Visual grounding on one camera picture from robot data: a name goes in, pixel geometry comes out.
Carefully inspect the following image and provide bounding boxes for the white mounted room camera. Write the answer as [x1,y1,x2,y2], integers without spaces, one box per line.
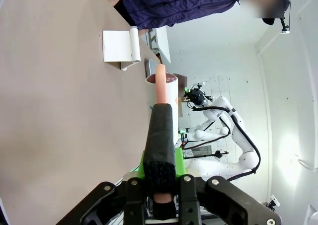
[266,194,281,213]
[280,18,291,35]

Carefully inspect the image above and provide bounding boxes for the person's head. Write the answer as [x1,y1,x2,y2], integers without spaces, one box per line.
[239,0,291,26]

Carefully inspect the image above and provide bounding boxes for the person's purple jacket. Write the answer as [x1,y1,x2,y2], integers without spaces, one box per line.
[113,0,240,30]

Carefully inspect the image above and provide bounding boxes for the pink lint roller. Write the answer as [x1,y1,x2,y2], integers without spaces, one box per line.
[144,64,179,204]

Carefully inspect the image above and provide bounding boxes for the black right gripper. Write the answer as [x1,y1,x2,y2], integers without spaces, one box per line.
[188,87,207,106]

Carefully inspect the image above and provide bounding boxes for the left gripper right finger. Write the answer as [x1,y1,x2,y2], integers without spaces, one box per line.
[174,147,283,225]

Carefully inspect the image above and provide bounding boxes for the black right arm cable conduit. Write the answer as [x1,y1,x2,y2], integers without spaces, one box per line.
[192,105,261,182]

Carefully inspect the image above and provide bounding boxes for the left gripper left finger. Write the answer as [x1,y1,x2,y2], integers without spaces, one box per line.
[56,157,147,225]

